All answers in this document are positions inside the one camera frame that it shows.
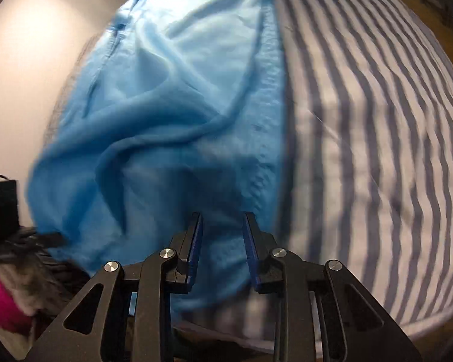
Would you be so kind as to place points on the light blue jacket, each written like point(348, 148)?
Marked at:
point(154, 101)

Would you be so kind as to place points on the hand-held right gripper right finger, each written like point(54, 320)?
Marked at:
point(249, 249)

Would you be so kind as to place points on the striped bed sheet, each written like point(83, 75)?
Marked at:
point(362, 139)

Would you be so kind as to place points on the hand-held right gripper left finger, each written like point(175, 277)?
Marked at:
point(198, 241)

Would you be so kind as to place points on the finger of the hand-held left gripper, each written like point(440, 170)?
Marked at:
point(49, 239)

